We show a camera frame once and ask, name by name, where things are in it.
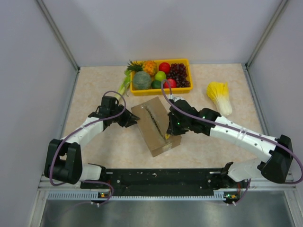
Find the red apple rear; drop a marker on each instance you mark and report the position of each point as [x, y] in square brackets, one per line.
[165, 67]

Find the red apple front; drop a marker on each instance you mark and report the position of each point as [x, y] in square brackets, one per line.
[170, 83]

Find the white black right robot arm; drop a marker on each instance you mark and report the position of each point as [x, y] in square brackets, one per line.
[273, 155]

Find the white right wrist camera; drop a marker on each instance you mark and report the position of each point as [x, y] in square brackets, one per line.
[174, 98]

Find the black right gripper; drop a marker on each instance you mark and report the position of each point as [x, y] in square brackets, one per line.
[172, 130]

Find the brown cardboard express box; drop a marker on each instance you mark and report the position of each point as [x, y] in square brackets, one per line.
[153, 124]

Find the dark green lime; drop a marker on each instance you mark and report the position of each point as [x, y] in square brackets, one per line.
[156, 84]

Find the green white leek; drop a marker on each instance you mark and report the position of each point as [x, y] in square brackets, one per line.
[123, 89]

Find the pineapple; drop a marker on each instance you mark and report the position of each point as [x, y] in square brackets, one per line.
[149, 67]

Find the red apple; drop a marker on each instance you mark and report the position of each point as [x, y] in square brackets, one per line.
[170, 83]
[165, 67]

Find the light green apple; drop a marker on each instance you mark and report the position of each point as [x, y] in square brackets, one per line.
[160, 76]

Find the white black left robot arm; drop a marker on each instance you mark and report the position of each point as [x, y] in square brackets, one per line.
[64, 160]

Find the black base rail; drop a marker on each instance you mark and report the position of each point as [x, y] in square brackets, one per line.
[168, 182]

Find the yellow napa cabbage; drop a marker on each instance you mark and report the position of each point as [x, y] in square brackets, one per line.
[219, 94]

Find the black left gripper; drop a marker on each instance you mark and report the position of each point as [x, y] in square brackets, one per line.
[129, 119]

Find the purple grape bunch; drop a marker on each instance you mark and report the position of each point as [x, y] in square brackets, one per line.
[178, 72]

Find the green cantaloupe melon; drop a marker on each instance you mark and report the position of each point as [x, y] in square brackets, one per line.
[142, 80]

